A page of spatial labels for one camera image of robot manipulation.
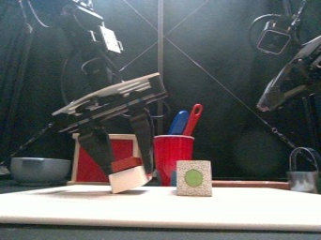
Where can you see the grey metal basket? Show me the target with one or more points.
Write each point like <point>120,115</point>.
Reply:
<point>302,182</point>

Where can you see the red plastic cup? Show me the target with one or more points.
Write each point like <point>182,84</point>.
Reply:
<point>171,153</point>

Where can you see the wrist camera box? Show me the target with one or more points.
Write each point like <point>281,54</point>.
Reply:
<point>273,40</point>
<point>109,39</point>

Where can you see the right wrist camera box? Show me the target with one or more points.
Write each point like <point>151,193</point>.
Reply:
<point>273,40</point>

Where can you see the salmon sushi toy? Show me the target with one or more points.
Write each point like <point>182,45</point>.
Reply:
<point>127,179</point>

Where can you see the green cucumber sushi roll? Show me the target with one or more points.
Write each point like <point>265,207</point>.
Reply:
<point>194,178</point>

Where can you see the light blue bowl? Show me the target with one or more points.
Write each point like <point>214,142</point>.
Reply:
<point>38,170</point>

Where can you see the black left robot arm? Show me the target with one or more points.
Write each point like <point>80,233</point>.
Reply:
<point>89,18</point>

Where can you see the white cutting board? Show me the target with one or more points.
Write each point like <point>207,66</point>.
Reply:
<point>167,207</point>

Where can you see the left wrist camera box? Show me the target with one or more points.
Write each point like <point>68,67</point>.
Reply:
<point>109,39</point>

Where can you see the pink plastic tray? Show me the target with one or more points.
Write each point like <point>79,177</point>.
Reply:
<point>250,184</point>

